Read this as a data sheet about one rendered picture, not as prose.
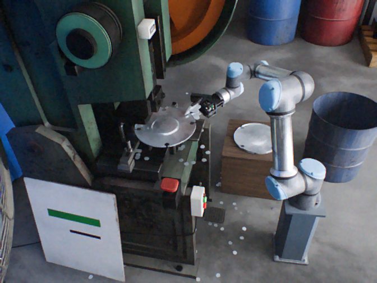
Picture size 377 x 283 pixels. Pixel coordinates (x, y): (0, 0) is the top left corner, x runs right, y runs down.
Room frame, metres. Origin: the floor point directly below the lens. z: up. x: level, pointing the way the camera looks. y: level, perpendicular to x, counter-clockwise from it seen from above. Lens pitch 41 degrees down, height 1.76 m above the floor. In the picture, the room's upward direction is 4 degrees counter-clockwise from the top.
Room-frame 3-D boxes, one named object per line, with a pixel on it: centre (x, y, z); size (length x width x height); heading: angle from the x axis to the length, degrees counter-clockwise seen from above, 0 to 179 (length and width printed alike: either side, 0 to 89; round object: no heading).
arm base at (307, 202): (1.04, -0.56, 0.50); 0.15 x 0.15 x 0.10
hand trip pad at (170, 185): (0.91, 0.08, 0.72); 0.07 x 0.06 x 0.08; 75
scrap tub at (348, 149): (1.70, -1.04, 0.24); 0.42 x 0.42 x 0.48
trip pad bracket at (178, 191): (0.92, 0.07, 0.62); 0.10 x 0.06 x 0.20; 165
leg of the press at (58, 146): (1.06, 0.42, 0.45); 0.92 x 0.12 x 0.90; 75
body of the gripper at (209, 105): (1.39, -0.14, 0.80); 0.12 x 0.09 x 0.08; 127
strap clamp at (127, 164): (1.12, 0.26, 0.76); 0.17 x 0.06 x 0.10; 165
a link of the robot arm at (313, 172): (1.03, -0.55, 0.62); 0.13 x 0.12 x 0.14; 110
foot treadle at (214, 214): (1.25, 0.08, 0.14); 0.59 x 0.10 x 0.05; 75
